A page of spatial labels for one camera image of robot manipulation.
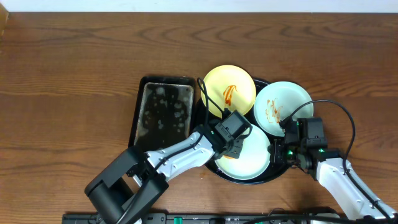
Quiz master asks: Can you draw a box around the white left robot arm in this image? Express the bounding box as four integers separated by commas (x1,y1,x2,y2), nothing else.
85,124,246,223

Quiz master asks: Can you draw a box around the light blue plate front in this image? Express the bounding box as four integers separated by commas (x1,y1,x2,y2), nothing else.
215,125,271,180

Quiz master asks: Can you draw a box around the light blue plate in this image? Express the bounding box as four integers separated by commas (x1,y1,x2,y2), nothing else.
215,125,271,180
253,82,312,137

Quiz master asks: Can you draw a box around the black round tray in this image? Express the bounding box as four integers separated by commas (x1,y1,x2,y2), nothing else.
191,78,291,185

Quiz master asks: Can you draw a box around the black rectangular soapy tray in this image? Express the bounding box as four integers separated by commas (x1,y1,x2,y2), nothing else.
128,76,195,152

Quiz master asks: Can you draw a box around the yellow plate with ketchup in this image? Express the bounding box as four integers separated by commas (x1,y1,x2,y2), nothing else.
204,65,257,118

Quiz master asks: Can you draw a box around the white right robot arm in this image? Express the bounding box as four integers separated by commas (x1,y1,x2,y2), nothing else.
268,139,397,222

